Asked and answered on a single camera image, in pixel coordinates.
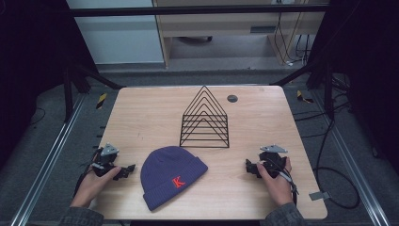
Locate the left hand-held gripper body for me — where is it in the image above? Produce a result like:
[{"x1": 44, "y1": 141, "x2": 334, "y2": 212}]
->
[{"x1": 90, "y1": 142, "x2": 121, "y2": 178}]

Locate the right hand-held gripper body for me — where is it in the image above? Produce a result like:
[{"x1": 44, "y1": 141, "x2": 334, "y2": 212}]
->
[{"x1": 256, "y1": 143, "x2": 289, "y2": 180}]

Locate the person's left hand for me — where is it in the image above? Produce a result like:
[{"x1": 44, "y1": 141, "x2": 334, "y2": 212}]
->
[{"x1": 69, "y1": 165, "x2": 122, "y2": 209}]

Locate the person's right hand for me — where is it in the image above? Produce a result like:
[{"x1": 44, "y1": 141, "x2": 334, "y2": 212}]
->
[{"x1": 256, "y1": 156, "x2": 295, "y2": 208}]

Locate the purple knit beanie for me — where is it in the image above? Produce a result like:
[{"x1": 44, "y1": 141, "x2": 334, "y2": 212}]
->
[{"x1": 139, "y1": 145, "x2": 209, "y2": 212}]

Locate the yellow black striped tape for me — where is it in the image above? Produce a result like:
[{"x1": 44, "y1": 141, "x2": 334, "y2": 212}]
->
[
  {"x1": 95, "y1": 91, "x2": 108, "y2": 111},
  {"x1": 295, "y1": 89, "x2": 315, "y2": 105}
]

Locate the grey tape piece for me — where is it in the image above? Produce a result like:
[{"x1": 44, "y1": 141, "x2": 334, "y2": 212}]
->
[{"x1": 308, "y1": 190, "x2": 332, "y2": 202}]

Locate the black metal stand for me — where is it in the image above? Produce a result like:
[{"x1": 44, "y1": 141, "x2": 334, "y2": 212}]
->
[
  {"x1": 61, "y1": 60, "x2": 126, "y2": 124},
  {"x1": 269, "y1": 59, "x2": 336, "y2": 121}
]

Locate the white cabinet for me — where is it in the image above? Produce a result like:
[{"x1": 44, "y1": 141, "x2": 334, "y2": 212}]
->
[{"x1": 65, "y1": 0, "x2": 166, "y2": 66}]

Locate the light wooden desk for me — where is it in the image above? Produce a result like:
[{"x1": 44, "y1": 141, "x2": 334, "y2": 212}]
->
[{"x1": 152, "y1": 0, "x2": 329, "y2": 69}]

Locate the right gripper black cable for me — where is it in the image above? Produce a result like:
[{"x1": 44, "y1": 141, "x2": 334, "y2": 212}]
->
[{"x1": 264, "y1": 159, "x2": 299, "y2": 207}]

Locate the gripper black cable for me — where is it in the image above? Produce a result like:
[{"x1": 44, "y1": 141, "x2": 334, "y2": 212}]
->
[
  {"x1": 264, "y1": 159, "x2": 299, "y2": 207},
  {"x1": 72, "y1": 146, "x2": 104, "y2": 200}
]

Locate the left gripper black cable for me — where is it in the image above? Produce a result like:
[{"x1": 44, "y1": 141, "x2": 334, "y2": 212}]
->
[{"x1": 72, "y1": 146, "x2": 104, "y2": 200}]

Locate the black wire file rack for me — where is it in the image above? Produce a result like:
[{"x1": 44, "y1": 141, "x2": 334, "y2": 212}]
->
[{"x1": 179, "y1": 85, "x2": 231, "y2": 149}]

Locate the aluminium floor rail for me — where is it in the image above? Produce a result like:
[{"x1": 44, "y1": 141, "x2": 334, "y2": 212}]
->
[
  {"x1": 8, "y1": 93, "x2": 88, "y2": 226},
  {"x1": 311, "y1": 90, "x2": 391, "y2": 226}
]

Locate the black floor cable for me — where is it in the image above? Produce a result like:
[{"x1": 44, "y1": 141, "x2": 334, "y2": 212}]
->
[{"x1": 291, "y1": 90, "x2": 361, "y2": 210}]

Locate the black frame crossbar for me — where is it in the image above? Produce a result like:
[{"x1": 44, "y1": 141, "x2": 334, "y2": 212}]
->
[{"x1": 69, "y1": 4, "x2": 330, "y2": 17}]

